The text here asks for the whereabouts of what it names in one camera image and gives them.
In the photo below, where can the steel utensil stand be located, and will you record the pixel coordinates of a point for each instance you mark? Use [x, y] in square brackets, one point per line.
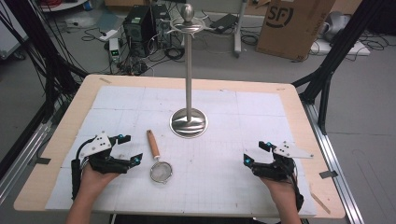
[188, 77]

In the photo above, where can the black metal frame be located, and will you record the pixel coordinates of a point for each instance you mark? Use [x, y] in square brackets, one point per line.
[40, 46]
[339, 46]

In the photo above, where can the white stand pole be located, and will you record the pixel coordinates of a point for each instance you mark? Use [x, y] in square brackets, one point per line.
[239, 28]

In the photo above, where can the grey rounded device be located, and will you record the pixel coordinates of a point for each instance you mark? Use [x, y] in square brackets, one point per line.
[334, 25]

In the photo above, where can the thin wooden stick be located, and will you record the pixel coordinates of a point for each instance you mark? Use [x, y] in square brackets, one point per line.
[320, 202]

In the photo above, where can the flat black device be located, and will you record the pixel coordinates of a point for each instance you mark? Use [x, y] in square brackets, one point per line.
[224, 22]

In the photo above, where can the brown cardboard box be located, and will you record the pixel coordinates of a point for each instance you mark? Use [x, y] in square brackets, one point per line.
[295, 34]

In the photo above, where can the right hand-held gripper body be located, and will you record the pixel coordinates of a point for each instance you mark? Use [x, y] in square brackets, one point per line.
[275, 170]

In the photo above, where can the white box with green light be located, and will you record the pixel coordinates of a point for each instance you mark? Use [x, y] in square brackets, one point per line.
[114, 46]

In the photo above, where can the white grid mat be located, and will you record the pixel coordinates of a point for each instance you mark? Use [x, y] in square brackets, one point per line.
[218, 174]

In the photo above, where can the black tape piece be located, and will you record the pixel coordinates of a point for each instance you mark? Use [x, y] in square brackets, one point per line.
[328, 174]
[43, 160]

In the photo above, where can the aluminium rail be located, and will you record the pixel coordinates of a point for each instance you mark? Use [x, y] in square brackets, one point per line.
[25, 155]
[336, 165]

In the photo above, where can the slim black computer tower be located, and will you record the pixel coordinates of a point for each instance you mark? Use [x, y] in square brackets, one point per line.
[160, 15]

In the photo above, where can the white flat platform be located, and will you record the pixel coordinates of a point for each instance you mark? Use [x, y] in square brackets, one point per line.
[330, 48]

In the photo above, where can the person's left hand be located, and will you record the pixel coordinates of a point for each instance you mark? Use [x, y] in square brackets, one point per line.
[95, 180]

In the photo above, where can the person's right hand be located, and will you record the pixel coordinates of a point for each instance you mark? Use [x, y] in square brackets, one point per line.
[283, 188]

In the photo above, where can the white power strip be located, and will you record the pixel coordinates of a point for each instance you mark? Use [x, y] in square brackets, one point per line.
[108, 34]

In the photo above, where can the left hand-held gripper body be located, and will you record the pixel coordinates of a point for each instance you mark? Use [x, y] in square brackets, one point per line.
[101, 165]

